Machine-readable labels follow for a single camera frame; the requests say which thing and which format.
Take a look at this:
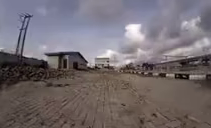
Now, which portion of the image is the utility pole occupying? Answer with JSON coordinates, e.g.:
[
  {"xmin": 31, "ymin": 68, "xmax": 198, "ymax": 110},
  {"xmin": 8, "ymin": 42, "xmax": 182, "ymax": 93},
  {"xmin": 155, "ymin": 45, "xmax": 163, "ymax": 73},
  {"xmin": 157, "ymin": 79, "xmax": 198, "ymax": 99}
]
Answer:
[{"xmin": 14, "ymin": 12, "xmax": 34, "ymax": 61}]

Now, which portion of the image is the long elevated structure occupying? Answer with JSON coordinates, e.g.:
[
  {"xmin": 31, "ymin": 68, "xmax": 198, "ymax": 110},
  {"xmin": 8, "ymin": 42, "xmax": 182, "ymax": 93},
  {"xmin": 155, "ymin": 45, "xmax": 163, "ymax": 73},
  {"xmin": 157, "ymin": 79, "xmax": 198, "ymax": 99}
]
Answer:
[{"xmin": 139, "ymin": 52, "xmax": 211, "ymax": 75}]

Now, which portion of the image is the brown paved brick road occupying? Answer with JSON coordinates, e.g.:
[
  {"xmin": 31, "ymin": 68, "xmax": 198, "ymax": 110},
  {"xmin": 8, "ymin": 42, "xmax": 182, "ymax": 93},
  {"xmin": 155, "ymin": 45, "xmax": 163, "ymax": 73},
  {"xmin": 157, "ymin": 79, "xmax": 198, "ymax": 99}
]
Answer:
[{"xmin": 0, "ymin": 70, "xmax": 211, "ymax": 128}]

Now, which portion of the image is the small grey flat-roofed building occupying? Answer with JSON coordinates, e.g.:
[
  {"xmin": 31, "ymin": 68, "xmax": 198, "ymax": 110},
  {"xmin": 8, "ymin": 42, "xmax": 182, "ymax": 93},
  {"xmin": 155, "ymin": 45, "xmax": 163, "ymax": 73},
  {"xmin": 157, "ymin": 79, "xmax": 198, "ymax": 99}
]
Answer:
[{"xmin": 44, "ymin": 51, "xmax": 89, "ymax": 71}]

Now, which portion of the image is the pile of rubble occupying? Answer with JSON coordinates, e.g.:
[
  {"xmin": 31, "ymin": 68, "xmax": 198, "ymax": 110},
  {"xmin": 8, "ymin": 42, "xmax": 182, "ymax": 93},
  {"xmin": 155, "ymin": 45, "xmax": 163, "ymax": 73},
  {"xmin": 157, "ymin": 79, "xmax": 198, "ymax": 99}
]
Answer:
[{"xmin": 0, "ymin": 65, "xmax": 81, "ymax": 86}]

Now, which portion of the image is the white multi-storey building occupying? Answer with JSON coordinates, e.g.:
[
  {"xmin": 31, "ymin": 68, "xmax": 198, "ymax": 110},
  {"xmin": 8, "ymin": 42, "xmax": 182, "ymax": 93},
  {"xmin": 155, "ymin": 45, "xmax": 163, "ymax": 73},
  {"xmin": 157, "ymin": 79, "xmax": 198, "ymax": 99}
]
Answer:
[{"xmin": 94, "ymin": 56, "xmax": 111, "ymax": 70}]

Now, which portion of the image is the dark low wall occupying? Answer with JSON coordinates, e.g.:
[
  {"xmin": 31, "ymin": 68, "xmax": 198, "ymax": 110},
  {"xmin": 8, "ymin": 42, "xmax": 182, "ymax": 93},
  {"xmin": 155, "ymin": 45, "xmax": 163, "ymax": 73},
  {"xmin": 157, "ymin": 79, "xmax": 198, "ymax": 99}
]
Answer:
[{"xmin": 0, "ymin": 50, "xmax": 49, "ymax": 69}]

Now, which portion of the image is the black and white kerb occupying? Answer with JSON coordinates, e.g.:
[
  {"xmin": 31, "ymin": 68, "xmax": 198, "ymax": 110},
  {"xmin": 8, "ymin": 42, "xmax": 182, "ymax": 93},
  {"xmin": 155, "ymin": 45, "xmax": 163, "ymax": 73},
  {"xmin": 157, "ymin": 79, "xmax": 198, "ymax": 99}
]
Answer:
[{"xmin": 118, "ymin": 69, "xmax": 211, "ymax": 81}]

